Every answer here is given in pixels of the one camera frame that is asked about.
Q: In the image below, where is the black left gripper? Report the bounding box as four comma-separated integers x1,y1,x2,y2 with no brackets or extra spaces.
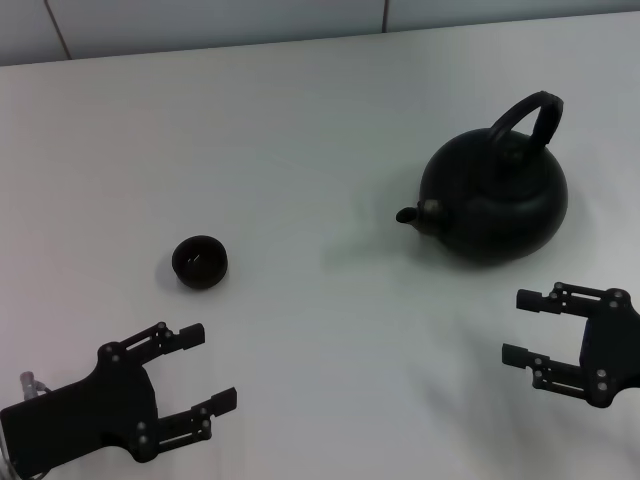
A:
0,322,238,479

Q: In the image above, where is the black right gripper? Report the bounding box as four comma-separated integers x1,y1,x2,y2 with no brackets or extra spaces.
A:
501,282,640,409

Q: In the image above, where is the small black teacup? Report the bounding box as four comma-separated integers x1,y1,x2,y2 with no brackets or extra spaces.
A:
171,234,230,289

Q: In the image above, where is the black round teapot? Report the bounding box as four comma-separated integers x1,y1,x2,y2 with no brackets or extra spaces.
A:
395,90,570,268

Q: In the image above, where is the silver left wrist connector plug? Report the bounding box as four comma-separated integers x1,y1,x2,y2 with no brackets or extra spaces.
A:
19,371,52,399

